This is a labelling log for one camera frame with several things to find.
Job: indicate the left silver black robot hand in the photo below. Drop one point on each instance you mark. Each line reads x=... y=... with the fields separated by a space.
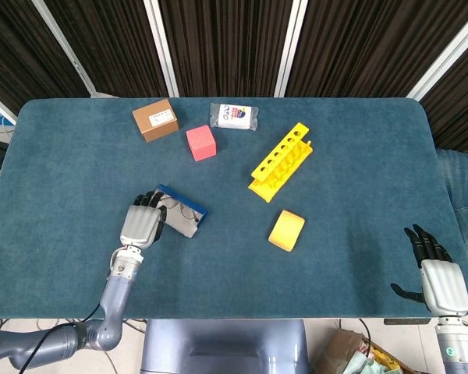
x=140 y=226

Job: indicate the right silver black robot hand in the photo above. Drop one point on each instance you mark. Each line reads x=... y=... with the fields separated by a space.
x=444 y=288

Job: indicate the grey box with blue edge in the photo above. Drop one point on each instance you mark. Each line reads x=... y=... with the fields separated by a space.
x=183 y=226

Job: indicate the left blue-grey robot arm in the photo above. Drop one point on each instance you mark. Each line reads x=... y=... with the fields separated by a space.
x=115 y=300

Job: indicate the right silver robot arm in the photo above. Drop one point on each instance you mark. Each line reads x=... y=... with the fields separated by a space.
x=456 y=350

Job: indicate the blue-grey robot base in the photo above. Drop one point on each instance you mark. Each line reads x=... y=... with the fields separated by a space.
x=224 y=346

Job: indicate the dark table control panel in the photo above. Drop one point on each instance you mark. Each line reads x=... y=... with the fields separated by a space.
x=405 y=321

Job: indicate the teal felt table cloth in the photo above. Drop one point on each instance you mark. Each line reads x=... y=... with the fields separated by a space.
x=82 y=175

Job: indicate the person leg in blue jeans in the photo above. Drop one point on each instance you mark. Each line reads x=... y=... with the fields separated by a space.
x=466 y=195

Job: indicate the pink foam cube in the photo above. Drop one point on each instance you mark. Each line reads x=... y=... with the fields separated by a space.
x=201 y=142

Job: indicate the brown cardboard box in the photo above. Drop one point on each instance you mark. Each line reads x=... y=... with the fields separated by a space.
x=156 y=121

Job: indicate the cardboard box with rubbish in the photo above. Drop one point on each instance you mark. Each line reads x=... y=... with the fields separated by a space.
x=343 y=346

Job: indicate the white packet in plastic bag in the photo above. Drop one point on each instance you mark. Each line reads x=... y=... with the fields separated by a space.
x=234 y=116

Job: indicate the yellow sponge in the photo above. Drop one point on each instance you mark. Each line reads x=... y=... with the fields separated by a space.
x=286 y=230

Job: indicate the yellow test tube rack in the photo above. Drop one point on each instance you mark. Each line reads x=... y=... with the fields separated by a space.
x=275 y=163

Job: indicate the dark brown pleated curtain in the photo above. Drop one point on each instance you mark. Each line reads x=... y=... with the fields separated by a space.
x=109 y=46
x=374 y=46
x=460 y=101
x=15 y=50
x=226 y=46

